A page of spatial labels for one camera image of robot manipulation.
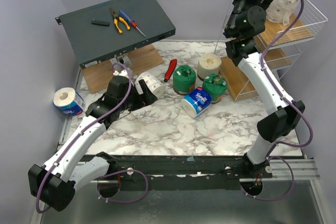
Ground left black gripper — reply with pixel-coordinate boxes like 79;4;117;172
119;80;158;112

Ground floral roll back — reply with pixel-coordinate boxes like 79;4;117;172
135;71;165;99

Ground floral roll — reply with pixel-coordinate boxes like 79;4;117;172
266;0;300;26
135;71;165;99

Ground floral roll front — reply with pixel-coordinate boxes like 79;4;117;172
266;0;300;26

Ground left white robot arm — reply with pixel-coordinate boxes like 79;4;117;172
28;76;160;214

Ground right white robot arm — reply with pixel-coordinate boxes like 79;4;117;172
223;0;305;178

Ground top wooden shelf board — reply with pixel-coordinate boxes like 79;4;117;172
258;20;313;47

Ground wooden shelf board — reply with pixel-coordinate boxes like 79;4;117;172
265;48;292;70
258;20;313;47
219;57;258;102

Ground middle wooden shelf board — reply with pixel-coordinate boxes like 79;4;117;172
265;48;292;70

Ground bottom wooden shelf board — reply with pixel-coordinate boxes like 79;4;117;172
219;57;258;102

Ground red utility knife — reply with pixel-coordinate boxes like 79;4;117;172
164;59;177;82

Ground green wrapped roll left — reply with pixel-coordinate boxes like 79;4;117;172
173;65;196;95

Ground green wrapped roll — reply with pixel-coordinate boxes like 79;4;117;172
202;73;227;103
173;65;196;95

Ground wooden board under chassis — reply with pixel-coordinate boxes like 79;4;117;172
80;43;165;94

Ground blue Tempo tissue roll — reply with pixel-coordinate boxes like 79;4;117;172
181;87;212;118

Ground blue red screwdriver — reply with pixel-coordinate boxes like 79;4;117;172
119;9;145;37

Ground cream wrapped roll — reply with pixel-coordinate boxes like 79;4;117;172
197;54;222;80

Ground green wrapped roll right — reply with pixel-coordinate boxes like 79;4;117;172
202;73;227;103

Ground dark grey rack chassis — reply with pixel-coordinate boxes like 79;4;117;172
56;0;176;69

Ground blue wrapped roll far left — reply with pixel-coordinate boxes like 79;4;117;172
53;87;86;116

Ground black bit holder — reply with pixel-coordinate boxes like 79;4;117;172
91;19;110;27

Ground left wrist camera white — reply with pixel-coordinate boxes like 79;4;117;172
113;68;133;79

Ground white wire shelf rack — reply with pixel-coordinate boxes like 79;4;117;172
214;0;328;102

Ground yellow handled pliers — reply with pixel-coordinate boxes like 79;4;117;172
110;8;131;34

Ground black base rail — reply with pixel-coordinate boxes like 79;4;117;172
86;154;276;191

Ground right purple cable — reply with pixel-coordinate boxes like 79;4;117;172
253;0;314;161

